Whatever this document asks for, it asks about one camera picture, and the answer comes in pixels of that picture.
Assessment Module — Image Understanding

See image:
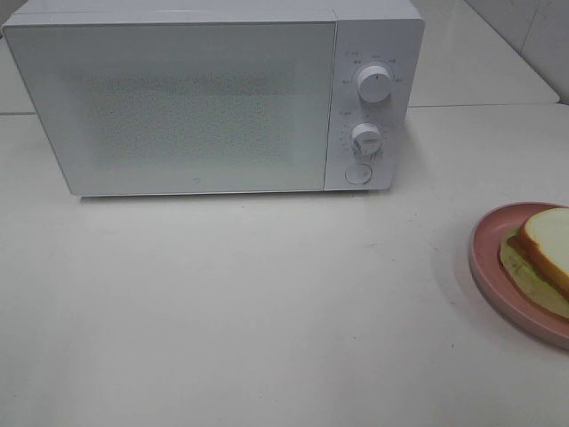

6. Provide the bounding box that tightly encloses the white upper microwave knob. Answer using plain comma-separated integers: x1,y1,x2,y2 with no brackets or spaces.
357,64,393,103

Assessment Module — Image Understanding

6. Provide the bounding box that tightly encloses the white lower microwave knob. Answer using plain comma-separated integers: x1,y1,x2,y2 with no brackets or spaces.
351,123,382,157

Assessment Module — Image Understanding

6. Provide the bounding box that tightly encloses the white bread sandwich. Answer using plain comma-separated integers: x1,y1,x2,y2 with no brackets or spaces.
499,207,568,321

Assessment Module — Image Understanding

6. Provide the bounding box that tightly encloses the round white door button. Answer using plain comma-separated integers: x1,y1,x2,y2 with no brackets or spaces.
345,164,373,185

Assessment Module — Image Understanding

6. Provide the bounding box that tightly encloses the white microwave oven body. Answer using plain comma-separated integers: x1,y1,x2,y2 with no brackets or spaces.
2,1,424,195

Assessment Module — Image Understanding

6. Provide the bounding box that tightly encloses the pink round plate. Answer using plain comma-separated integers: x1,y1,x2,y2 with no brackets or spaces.
469,202,568,350

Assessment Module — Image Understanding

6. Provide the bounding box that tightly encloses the white microwave door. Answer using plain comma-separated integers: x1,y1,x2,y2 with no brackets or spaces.
5,22,335,196

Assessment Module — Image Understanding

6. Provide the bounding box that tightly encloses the white microwave knob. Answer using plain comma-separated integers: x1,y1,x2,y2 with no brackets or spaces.
357,64,393,103
351,123,382,157

